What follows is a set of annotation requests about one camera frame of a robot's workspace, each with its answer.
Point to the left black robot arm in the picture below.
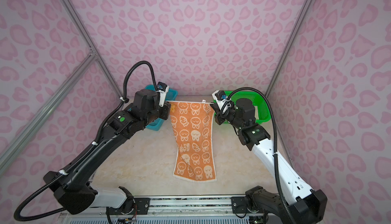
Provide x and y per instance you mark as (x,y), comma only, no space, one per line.
(73,192)

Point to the teal plastic basket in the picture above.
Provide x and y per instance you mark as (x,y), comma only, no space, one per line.
(171,96)

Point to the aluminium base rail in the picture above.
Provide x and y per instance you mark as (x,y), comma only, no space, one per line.
(214,209)

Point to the right corner aluminium post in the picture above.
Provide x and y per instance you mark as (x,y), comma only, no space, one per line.
(300,20)

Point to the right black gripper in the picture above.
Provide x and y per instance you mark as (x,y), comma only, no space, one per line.
(218,114)

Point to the teal yellow hippo towel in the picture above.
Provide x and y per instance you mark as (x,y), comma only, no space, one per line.
(256,113)

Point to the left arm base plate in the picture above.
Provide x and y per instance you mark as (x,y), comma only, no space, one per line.
(137,206)

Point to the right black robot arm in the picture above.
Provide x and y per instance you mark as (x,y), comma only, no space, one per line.
(296,201)

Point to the orange patterned towel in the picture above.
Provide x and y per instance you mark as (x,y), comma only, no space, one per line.
(192,128)

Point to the left corner aluminium post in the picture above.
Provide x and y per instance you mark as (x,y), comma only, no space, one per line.
(80,26)

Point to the green plastic basket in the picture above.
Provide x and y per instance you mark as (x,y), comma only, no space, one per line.
(257,100)

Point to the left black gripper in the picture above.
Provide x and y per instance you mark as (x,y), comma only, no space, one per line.
(167,111)

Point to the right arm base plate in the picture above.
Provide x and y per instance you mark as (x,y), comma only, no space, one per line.
(240,206)

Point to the corner aluminium post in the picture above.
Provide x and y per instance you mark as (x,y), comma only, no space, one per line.
(80,26)
(300,20)

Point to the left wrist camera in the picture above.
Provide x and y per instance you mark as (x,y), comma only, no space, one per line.
(162,90)

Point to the left diagonal aluminium strut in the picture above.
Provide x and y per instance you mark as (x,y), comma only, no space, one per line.
(18,144)

